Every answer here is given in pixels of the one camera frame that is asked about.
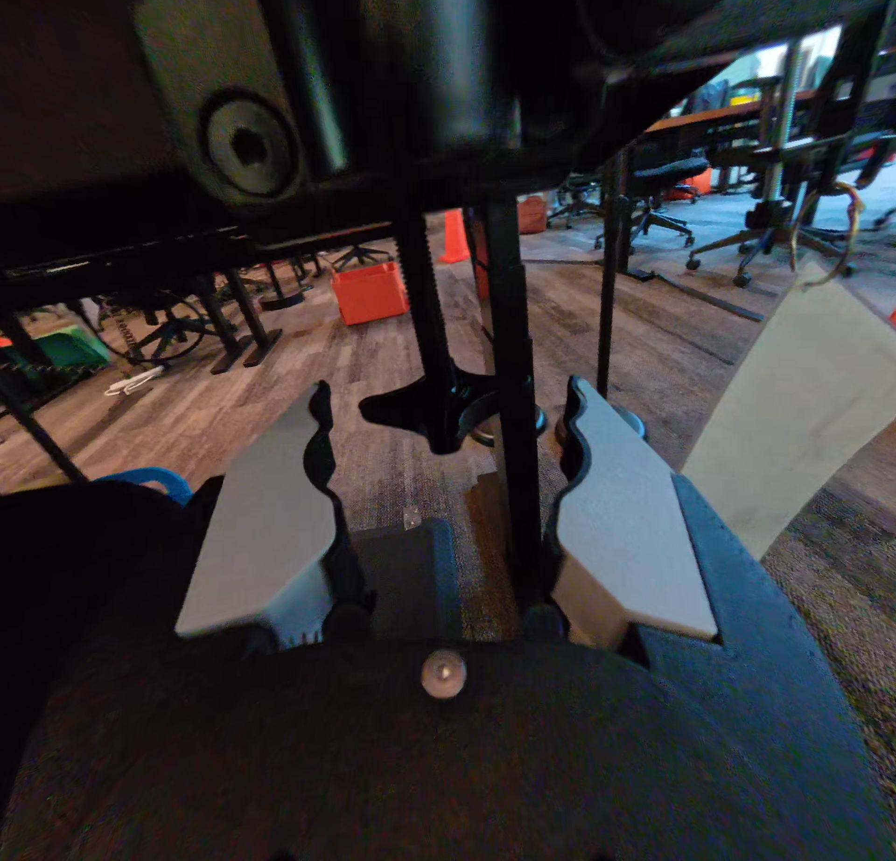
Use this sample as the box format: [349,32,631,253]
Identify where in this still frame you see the black pole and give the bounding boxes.
[483,200,543,596]

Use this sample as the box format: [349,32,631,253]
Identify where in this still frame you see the white cord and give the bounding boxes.
[105,366,168,395]

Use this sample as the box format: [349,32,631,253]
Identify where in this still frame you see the black desk legs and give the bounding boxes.
[196,270,284,375]

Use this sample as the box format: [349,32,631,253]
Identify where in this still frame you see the black round base stand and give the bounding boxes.
[259,263,307,311]
[553,151,648,445]

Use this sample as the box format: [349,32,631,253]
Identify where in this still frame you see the orange plastic bin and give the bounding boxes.
[331,261,410,326]

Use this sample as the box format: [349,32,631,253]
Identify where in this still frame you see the wooden top desk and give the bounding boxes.
[644,91,820,134]

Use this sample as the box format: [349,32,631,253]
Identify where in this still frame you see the office chair with chrome post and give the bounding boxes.
[686,35,861,290]

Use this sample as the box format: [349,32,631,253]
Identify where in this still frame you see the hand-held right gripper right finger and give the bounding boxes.
[541,375,720,651]

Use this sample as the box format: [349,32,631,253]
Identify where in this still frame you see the green bin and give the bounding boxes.
[31,329,112,371]

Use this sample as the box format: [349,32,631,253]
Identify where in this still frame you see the thin black rod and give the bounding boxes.
[0,371,88,484]

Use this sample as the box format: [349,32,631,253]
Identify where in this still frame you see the dark grey box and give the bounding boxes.
[350,518,463,641]

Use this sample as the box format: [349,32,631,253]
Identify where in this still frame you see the orange traffic cone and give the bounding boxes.
[439,209,471,265]

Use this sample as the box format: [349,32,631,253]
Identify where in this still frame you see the yellow twisted cord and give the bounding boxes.
[787,181,867,288]

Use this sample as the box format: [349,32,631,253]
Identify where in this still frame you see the beige paper sheet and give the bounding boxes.
[682,259,896,561]

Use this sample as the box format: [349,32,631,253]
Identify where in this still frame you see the black office chair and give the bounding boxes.
[626,156,709,248]

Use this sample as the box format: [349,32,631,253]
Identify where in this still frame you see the blue bag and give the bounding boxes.
[94,467,193,507]

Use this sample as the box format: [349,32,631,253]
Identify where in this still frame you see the black chair base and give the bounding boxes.
[126,294,211,365]

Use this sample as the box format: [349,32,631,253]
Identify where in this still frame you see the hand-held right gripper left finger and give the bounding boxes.
[175,380,375,648]

